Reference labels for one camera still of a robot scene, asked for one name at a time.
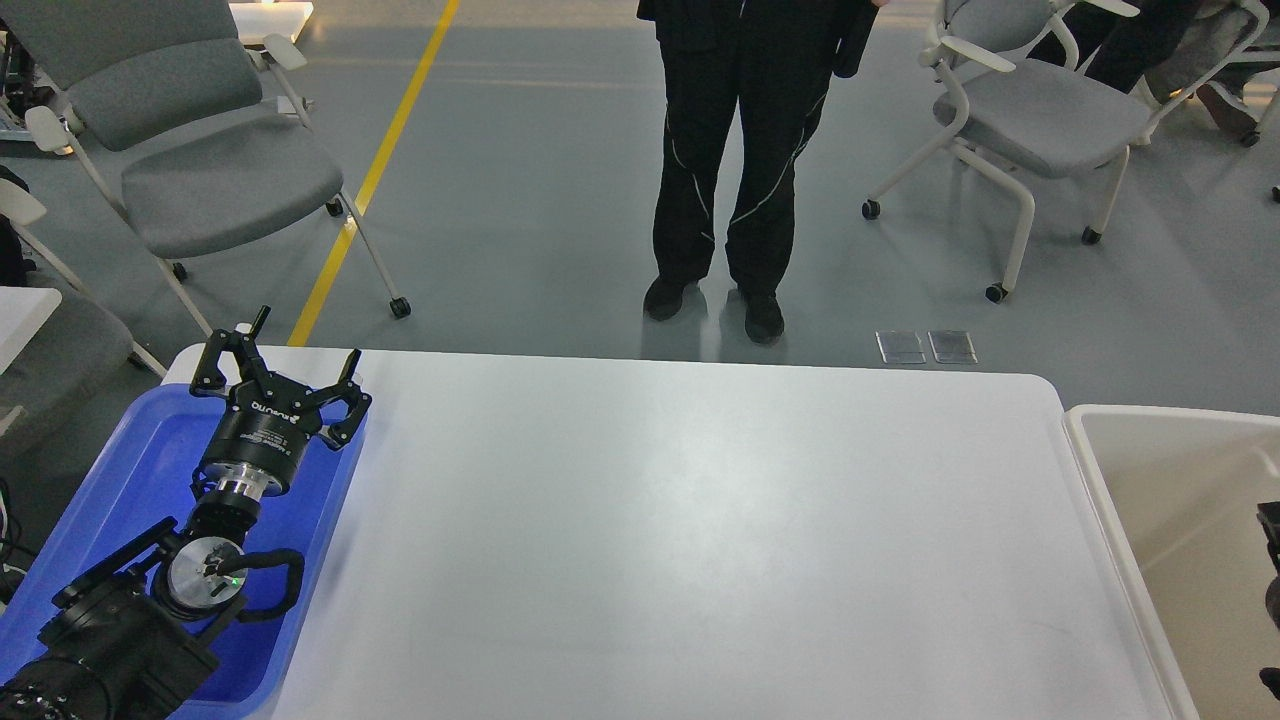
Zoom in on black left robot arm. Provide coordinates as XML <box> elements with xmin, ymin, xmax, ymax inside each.
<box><xmin>3</xmin><ymin>313</ymin><xmax>372</xmax><ymax>719</ymax></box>

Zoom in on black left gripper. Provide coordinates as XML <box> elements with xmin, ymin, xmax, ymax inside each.
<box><xmin>188</xmin><ymin>306</ymin><xmax>372</xmax><ymax>497</ymax></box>

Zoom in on metal floor plate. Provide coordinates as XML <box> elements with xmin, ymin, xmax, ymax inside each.
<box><xmin>876</xmin><ymin>331</ymin><xmax>925</xmax><ymax>365</ymax></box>
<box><xmin>928</xmin><ymin>331</ymin><xmax>979</xmax><ymax>365</ymax></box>

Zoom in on right metal floor plate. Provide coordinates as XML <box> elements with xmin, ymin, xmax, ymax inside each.
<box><xmin>928</xmin><ymin>331</ymin><xmax>979</xmax><ymax>365</ymax></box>

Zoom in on left metal floor plate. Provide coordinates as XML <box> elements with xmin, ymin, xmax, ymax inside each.
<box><xmin>876</xmin><ymin>331</ymin><xmax>925</xmax><ymax>365</ymax></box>

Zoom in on grey chair far left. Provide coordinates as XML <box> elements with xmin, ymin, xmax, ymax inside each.
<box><xmin>1</xmin><ymin>168</ymin><xmax>166</xmax><ymax>456</ymax></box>

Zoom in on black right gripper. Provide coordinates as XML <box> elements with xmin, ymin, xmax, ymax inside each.
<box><xmin>1256</xmin><ymin>502</ymin><xmax>1280</xmax><ymax>701</ymax></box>

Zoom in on grey chair right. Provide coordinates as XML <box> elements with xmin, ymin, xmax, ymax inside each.
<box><xmin>861</xmin><ymin>0</ymin><xmax>1271</xmax><ymax>305</ymax></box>

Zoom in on white side table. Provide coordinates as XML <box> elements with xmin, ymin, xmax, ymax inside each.
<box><xmin>1</xmin><ymin>286</ymin><xmax>63</xmax><ymax>374</ymax></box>

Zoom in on beige plastic bin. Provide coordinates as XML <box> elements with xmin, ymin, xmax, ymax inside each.
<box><xmin>1065</xmin><ymin>405</ymin><xmax>1279</xmax><ymax>719</ymax></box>

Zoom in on grey chair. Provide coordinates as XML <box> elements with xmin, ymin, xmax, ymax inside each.
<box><xmin>861</xmin><ymin>0</ymin><xmax>1271</xmax><ymax>305</ymax></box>
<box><xmin>1</xmin><ymin>168</ymin><xmax>166</xmax><ymax>456</ymax></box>
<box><xmin>3</xmin><ymin>1</ymin><xmax>362</xmax><ymax>332</ymax></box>

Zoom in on white table in background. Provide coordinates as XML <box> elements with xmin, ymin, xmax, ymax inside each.
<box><xmin>229</xmin><ymin>1</ymin><xmax>315</xmax><ymax>47</ymax></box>

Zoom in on seated person in black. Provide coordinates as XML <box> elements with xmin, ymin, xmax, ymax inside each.
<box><xmin>1028</xmin><ymin>1</ymin><xmax>1268</xmax><ymax>138</ymax></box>

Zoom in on person in black tracksuit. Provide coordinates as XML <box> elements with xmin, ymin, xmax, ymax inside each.
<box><xmin>636</xmin><ymin>0</ymin><xmax>881</xmax><ymax>347</ymax></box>

